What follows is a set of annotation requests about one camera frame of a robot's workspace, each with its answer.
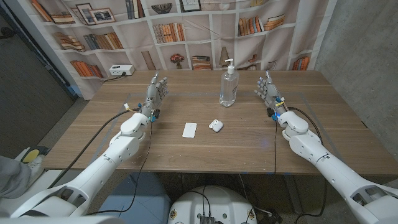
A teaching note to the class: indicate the white floor platform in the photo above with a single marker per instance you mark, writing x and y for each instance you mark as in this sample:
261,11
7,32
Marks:
46,185

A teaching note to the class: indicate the grey electronics box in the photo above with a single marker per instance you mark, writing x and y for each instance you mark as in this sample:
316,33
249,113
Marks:
206,220

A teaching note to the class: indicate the printed bookshelf backdrop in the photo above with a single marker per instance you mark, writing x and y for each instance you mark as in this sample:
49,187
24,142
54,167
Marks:
199,40

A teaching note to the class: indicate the yellow and black floor object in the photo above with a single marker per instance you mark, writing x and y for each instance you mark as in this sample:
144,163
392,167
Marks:
31,155

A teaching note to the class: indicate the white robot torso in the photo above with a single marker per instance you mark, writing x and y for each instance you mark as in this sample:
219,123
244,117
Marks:
217,202

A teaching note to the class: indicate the white airpods case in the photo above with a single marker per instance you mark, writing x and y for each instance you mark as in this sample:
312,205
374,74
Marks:
217,126

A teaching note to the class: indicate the black power adapter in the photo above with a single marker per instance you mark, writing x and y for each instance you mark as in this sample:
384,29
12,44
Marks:
270,217

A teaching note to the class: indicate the white shoe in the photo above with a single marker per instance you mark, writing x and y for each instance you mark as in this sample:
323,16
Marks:
36,168

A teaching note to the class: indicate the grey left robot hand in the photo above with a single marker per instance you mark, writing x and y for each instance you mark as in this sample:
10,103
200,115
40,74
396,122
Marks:
153,96

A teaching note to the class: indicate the grey trouser leg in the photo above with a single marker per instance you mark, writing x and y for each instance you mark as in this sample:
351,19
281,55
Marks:
12,177

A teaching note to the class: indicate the white power strip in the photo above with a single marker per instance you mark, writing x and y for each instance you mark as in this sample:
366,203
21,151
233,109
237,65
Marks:
121,70

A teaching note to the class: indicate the grey table leg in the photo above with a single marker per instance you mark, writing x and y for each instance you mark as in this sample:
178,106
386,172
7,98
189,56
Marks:
293,193

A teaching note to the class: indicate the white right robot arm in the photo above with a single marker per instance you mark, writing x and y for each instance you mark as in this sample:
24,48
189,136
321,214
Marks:
326,161

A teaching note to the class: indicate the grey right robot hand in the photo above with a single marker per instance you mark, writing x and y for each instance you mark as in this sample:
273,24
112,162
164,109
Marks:
271,93

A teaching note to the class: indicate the clear pump dispenser bottle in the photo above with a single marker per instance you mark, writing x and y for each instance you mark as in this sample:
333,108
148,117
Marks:
229,90

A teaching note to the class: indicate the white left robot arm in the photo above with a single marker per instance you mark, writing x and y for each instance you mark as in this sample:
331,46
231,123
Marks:
99,168

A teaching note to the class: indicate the white card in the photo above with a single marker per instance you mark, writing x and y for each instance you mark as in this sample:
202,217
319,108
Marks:
189,130

